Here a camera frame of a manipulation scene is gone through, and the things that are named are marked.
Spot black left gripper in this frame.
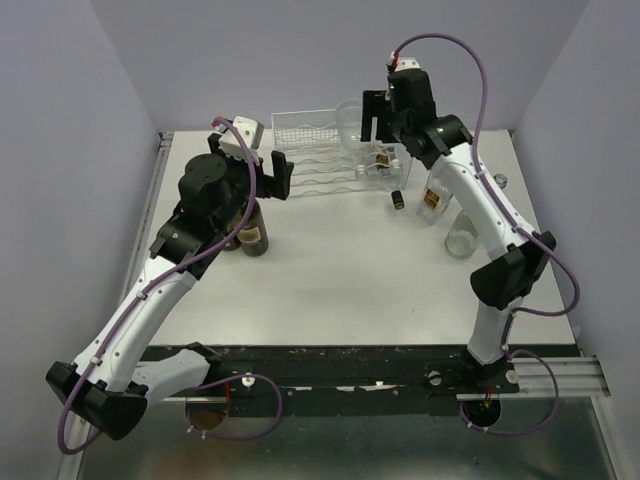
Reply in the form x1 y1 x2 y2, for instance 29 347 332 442
209 134 294 233

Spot round clear bottle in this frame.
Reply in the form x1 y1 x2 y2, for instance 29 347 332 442
352 151 382 185
335 97 369 154

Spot clear square bottle brown label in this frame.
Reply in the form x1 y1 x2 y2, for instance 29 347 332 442
371 151 402 176

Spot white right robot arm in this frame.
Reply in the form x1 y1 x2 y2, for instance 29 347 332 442
361 67 556 392

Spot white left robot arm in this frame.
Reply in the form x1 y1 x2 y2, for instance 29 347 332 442
46 134 294 440

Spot dark wine bottle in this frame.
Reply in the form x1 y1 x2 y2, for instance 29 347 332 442
237 201 269 257

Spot green wine bottle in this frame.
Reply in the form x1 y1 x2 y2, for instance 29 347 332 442
223 237 241 252

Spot small black bottle cap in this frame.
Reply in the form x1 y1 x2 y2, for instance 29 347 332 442
391 190 405 211

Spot clear flask bottle black cap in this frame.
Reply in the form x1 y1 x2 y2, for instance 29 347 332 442
416 172 453 225

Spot clear empty tall bottle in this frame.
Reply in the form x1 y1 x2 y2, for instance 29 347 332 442
444 208 480 260

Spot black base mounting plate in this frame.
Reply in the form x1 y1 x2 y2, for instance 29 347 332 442
164 339 521 419

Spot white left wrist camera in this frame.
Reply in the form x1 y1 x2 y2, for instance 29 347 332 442
212 116 264 165

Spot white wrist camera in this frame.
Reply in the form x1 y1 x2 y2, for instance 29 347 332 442
386 55 421 74
212 116 264 165

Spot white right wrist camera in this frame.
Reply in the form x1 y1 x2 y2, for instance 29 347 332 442
386 55 421 74

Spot white wire wine rack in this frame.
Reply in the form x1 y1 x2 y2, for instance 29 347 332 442
271 108 412 198

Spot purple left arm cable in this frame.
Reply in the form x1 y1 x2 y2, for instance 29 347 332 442
57 115 261 455

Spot aluminium rail frame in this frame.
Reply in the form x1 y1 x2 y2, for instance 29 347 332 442
54 130 612 480

